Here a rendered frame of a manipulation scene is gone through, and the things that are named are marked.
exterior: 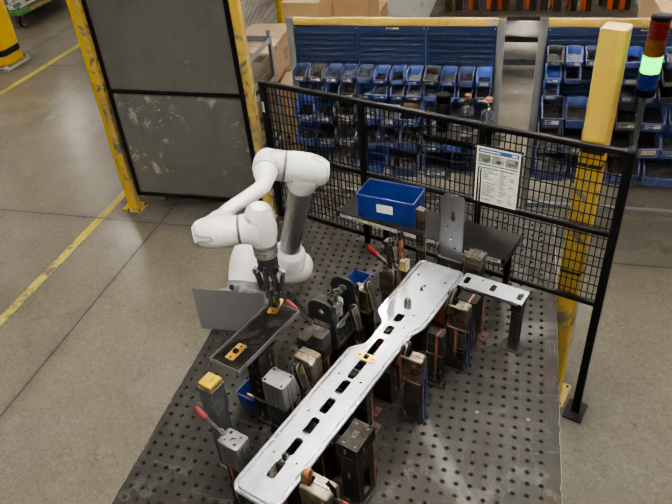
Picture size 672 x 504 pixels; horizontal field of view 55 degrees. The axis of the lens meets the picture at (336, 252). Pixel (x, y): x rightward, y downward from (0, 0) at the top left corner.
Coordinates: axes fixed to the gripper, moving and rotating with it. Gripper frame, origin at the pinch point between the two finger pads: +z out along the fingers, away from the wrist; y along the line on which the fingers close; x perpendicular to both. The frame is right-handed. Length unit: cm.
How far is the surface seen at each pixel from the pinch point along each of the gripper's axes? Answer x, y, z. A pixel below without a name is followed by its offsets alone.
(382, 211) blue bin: 91, 22, 17
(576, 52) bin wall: 262, 114, -3
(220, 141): 230, -131, 59
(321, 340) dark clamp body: -0.3, 17.2, 18.5
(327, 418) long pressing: -30.8, 27.5, 25.6
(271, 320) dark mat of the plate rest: -2.1, -1.5, 9.7
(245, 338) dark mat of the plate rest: -13.3, -7.8, 9.6
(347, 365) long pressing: -4.6, 28.2, 25.6
